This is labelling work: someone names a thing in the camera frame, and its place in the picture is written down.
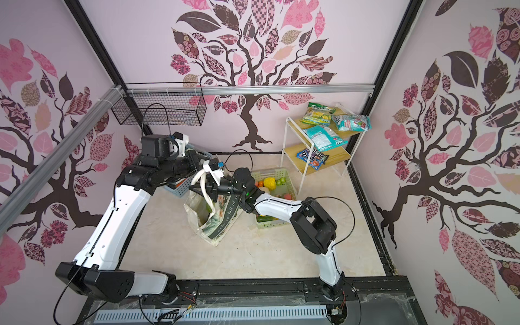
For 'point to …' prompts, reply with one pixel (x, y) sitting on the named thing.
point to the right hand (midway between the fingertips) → (192, 183)
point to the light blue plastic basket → (179, 188)
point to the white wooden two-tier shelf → (309, 147)
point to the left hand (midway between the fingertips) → (209, 163)
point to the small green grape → (282, 181)
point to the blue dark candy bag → (317, 158)
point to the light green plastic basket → (275, 181)
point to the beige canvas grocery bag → (214, 225)
